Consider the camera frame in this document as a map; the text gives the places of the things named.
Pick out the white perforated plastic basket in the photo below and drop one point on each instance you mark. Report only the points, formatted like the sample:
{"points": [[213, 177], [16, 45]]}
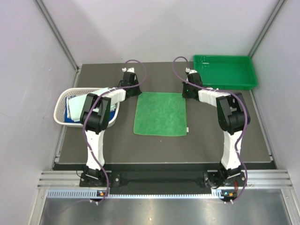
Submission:
{"points": [[61, 110]]}

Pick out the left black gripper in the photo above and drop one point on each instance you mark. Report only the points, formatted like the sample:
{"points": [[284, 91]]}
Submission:
{"points": [[137, 92]]}

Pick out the green plastic bin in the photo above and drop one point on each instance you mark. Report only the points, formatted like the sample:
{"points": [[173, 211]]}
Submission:
{"points": [[226, 72]]}

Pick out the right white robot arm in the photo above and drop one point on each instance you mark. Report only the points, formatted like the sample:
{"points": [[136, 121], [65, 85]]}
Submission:
{"points": [[232, 116]]}

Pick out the green towel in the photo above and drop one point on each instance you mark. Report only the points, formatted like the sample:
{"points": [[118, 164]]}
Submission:
{"points": [[160, 114]]}

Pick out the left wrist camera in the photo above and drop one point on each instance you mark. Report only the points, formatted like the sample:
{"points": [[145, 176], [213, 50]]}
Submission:
{"points": [[130, 70]]}

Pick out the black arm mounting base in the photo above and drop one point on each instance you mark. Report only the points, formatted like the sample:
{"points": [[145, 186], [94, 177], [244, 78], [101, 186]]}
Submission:
{"points": [[168, 178]]}

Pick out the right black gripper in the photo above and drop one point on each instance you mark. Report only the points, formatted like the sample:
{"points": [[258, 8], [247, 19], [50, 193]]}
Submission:
{"points": [[184, 95]]}

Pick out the grey slotted cable duct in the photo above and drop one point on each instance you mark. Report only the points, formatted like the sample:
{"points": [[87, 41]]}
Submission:
{"points": [[98, 194]]}

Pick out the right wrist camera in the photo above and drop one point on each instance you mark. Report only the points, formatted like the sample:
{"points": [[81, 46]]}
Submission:
{"points": [[190, 71]]}

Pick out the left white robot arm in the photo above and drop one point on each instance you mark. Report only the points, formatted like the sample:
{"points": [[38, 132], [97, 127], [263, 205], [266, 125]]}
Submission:
{"points": [[94, 139]]}

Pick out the white towel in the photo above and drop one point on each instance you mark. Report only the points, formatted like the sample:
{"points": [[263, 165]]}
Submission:
{"points": [[75, 106]]}

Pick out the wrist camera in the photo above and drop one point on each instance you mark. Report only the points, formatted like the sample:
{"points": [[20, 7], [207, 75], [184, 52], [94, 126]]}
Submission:
{"points": [[190, 71], [130, 70]]}

